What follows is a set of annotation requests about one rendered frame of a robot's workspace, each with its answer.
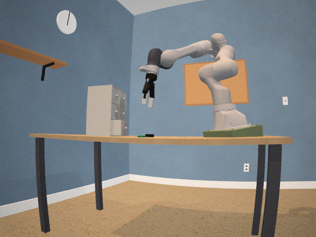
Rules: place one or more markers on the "beige small chest of drawers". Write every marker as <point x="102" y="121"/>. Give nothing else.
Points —
<point x="98" y="114"/>

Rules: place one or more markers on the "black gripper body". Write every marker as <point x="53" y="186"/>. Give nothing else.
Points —
<point x="152" y="77"/>

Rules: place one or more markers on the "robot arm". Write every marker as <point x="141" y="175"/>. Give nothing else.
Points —
<point x="225" y="114"/>

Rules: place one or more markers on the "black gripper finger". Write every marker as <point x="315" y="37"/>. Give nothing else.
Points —
<point x="145" y="91"/>
<point x="152" y="95"/>

